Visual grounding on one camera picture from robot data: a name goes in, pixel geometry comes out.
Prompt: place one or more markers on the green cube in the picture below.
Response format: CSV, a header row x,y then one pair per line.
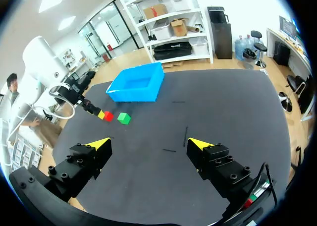
x,y
123,118

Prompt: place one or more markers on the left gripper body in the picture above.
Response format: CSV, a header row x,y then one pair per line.
x,y
71,91

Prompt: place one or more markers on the person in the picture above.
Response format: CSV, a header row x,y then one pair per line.
x,y
15,99

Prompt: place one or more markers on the blue plastic bin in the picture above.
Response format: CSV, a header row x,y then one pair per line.
x,y
136,83

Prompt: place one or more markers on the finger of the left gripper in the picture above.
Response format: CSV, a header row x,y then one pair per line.
x,y
92,109

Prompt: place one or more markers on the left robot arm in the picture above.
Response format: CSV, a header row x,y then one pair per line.
x,y
39,67

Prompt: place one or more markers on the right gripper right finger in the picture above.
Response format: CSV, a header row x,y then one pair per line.
x,y
218,164

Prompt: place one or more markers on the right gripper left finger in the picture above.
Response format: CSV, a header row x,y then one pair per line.
x,y
81,161

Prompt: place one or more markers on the red cube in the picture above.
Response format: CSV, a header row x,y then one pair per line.
x,y
108,116

